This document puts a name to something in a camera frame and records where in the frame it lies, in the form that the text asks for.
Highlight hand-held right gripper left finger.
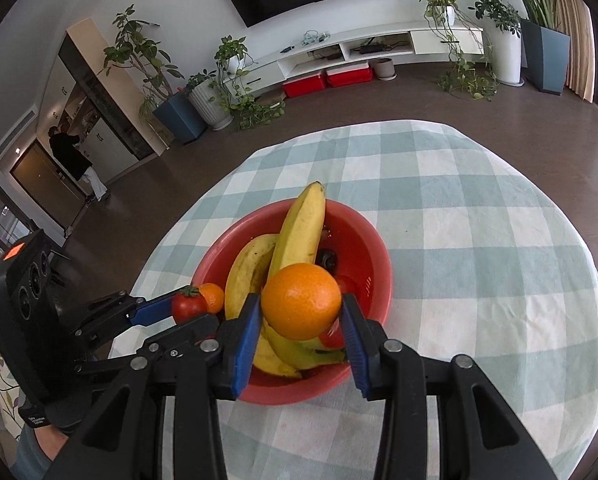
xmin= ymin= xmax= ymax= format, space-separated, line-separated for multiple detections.
xmin=44 ymin=291 xmax=263 ymax=480

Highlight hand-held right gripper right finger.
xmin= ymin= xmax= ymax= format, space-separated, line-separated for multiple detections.
xmin=340 ymin=291 xmax=560 ymax=480

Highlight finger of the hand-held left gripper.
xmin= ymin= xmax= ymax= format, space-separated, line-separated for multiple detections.
xmin=69 ymin=290 xmax=177 ymax=348
xmin=74 ymin=312 xmax=220 ymax=376

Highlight red tomato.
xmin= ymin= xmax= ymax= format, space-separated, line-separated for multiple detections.
xmin=319 ymin=274 xmax=360 ymax=351
xmin=172 ymin=286 xmax=207 ymax=325

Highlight small mandarin orange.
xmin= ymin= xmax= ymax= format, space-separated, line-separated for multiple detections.
xmin=199 ymin=283 xmax=226 ymax=315

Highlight large round orange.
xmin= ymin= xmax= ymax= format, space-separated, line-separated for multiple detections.
xmin=261 ymin=262 xmax=342 ymax=341

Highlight small yellow banana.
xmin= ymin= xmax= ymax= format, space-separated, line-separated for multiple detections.
xmin=224 ymin=233 xmax=304 ymax=379

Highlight red plastic bowl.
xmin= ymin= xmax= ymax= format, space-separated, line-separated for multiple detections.
xmin=191 ymin=198 xmax=394 ymax=406

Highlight large yellow banana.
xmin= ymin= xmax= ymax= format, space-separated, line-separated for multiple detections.
xmin=261 ymin=181 xmax=348 ymax=371

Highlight leaf print white cloth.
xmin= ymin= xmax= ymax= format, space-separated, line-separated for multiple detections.
xmin=0 ymin=355 xmax=30 ymax=436

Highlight brown wooden door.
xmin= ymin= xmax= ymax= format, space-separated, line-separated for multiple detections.
xmin=10 ymin=139 xmax=87 ymax=233

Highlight green white checkered tablecloth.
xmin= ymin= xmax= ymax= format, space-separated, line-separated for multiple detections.
xmin=108 ymin=120 xmax=598 ymax=480

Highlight tall tree in blue pot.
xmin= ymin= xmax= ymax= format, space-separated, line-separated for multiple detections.
xmin=103 ymin=5 xmax=208 ymax=145

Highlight plant in white ribbed pot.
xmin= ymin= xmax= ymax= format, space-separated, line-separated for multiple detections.
xmin=185 ymin=70 xmax=234 ymax=132

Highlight trailing pothos in white pot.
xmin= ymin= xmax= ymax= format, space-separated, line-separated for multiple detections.
xmin=419 ymin=0 xmax=500 ymax=101
xmin=214 ymin=35 xmax=287 ymax=131

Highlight red storage box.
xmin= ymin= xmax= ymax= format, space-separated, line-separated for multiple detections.
xmin=326 ymin=63 xmax=374 ymax=88
xmin=283 ymin=72 xmax=327 ymax=98

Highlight white television cabinet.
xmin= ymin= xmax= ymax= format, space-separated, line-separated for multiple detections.
xmin=246 ymin=20 xmax=484 ymax=88

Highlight bushy plant in white pot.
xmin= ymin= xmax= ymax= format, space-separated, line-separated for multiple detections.
xmin=463 ymin=0 xmax=526 ymax=87

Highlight large-leaf plant in grey pot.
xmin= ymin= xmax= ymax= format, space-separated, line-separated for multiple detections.
xmin=475 ymin=0 xmax=572 ymax=96

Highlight beige curtain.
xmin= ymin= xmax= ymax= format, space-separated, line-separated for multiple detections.
xmin=544 ymin=0 xmax=597 ymax=106

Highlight tall wall cabinet unit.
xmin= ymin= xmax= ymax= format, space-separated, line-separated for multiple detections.
xmin=39 ymin=17 xmax=172 ymax=186

